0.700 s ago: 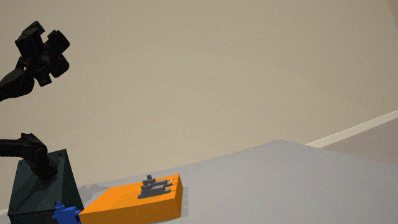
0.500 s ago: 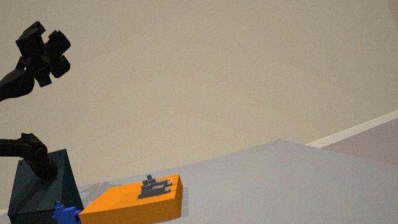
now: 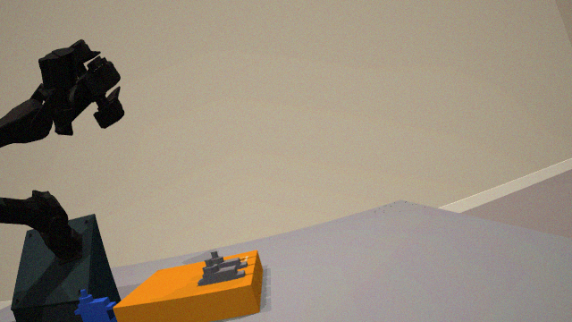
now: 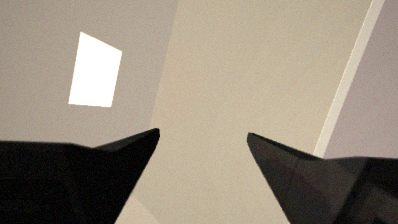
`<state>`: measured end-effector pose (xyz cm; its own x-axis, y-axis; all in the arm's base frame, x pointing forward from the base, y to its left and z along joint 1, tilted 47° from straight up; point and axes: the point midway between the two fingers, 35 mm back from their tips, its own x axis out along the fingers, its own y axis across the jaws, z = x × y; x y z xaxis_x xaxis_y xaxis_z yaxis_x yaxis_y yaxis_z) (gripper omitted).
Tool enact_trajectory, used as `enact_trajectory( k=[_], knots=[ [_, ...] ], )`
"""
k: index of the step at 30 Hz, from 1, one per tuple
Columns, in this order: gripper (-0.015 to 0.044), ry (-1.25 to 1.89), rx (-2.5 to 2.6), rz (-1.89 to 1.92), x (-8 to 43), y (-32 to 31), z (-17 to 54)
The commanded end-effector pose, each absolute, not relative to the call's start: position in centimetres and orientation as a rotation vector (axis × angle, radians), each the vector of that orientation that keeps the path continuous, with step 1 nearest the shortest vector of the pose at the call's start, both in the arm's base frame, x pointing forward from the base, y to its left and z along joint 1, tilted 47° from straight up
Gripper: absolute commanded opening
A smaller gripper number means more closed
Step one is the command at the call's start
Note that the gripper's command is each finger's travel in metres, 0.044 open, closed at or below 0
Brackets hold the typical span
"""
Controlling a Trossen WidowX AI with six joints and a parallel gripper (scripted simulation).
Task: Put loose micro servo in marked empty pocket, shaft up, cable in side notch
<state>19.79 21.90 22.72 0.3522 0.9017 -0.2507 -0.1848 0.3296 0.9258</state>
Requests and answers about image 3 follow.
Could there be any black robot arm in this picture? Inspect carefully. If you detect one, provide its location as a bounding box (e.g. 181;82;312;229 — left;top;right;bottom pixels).
0;47;121;266

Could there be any orange flat plate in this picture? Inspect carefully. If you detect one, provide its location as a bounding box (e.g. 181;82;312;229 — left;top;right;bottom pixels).
113;250;263;322

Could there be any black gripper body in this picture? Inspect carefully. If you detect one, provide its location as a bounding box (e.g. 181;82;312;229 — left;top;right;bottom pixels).
70;39;125;129

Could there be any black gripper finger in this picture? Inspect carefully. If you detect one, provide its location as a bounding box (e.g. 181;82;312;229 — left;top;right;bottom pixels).
82;47;101;63
107;86;122;106

